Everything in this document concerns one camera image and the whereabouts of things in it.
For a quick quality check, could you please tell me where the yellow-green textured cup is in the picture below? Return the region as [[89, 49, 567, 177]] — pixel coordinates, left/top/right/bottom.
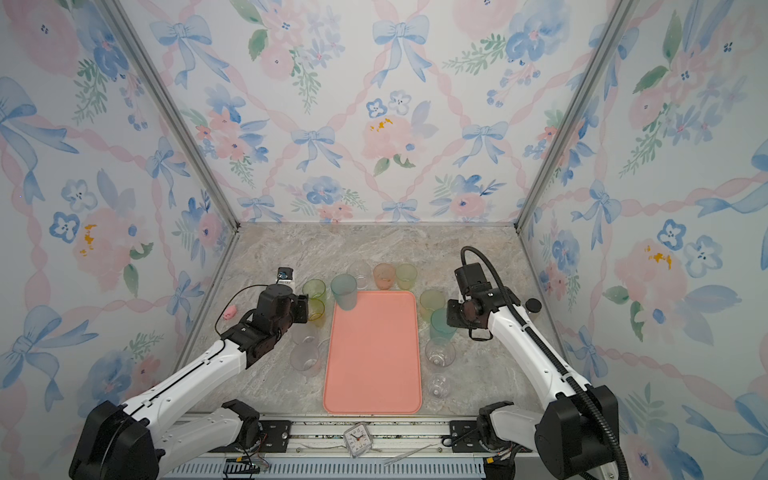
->
[[419, 289, 447, 323]]

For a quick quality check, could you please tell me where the clear textured cup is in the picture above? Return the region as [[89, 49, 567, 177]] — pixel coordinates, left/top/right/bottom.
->
[[425, 338, 457, 368]]

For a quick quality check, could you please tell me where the tall teal textured cup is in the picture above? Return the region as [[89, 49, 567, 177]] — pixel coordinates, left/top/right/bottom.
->
[[331, 273, 358, 311]]

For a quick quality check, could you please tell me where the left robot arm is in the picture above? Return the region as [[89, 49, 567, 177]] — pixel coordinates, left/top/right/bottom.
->
[[69, 283, 309, 479]]

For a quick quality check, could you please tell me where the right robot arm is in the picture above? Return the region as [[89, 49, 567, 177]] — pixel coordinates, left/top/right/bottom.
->
[[446, 289, 630, 479]]

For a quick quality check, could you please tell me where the pink plastic tray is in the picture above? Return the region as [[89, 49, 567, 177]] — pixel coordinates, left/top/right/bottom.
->
[[323, 291, 422, 416]]

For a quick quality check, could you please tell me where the clear glass cup upper left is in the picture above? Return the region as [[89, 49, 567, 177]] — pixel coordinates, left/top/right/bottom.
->
[[290, 323, 319, 345]]

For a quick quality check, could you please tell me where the clear glass cup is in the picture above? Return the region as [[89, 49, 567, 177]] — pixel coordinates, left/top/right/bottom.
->
[[290, 342, 322, 378], [290, 323, 319, 345]]

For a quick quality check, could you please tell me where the yellow glass cup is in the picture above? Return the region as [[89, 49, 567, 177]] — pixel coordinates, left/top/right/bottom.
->
[[308, 298, 326, 324]]

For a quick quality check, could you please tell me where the green glass cup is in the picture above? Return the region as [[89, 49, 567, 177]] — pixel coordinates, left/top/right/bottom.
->
[[302, 279, 327, 302]]

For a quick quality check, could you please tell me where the pink toy pig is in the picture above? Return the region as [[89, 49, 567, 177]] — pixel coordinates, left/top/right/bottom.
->
[[222, 305, 238, 321]]

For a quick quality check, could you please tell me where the clear glass cup lower left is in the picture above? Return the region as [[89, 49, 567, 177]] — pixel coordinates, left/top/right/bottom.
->
[[290, 342, 322, 378]]

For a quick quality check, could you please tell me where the jar with black lid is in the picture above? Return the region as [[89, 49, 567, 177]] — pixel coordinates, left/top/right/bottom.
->
[[524, 298, 543, 314]]

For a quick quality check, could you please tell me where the light green textured cup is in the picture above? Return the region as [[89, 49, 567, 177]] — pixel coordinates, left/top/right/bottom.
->
[[395, 263, 418, 291]]

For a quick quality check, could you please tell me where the small clear glass front right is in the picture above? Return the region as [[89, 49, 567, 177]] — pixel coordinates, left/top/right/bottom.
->
[[426, 374, 452, 399]]

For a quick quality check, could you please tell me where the small clear glass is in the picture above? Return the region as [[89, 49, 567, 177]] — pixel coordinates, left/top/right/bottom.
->
[[426, 374, 452, 399], [347, 260, 372, 290]]

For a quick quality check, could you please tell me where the small clear glass back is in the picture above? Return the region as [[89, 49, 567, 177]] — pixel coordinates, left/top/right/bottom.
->
[[347, 260, 372, 290]]

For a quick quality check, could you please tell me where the orange textured cup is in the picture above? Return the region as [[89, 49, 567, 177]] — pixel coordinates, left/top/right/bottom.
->
[[373, 263, 396, 291]]

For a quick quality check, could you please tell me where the small white clock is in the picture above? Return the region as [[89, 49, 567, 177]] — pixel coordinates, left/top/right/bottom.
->
[[342, 423, 373, 458]]

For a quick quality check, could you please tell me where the clear plastic stick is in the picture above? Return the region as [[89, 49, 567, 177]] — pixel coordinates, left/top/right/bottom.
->
[[383, 443, 438, 465]]

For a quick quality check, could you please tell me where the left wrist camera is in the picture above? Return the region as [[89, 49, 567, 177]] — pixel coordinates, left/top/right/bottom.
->
[[276, 267, 294, 285]]

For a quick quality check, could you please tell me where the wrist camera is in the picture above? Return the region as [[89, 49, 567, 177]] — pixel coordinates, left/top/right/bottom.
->
[[276, 267, 294, 285], [454, 263, 491, 298]]

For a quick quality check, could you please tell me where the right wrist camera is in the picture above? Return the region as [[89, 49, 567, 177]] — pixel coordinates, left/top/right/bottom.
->
[[454, 263, 491, 298]]

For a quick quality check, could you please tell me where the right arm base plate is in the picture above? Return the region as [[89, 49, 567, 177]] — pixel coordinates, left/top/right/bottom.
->
[[448, 419, 535, 454]]

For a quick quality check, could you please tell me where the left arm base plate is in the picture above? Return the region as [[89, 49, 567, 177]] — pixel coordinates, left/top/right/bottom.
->
[[211, 420, 292, 454]]

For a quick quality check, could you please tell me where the aluminium rail frame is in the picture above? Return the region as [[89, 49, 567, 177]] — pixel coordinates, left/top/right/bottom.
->
[[160, 414, 552, 479]]

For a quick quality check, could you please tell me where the black corrugated cable conduit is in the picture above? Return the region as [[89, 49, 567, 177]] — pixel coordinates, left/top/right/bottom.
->
[[460, 245, 630, 480]]

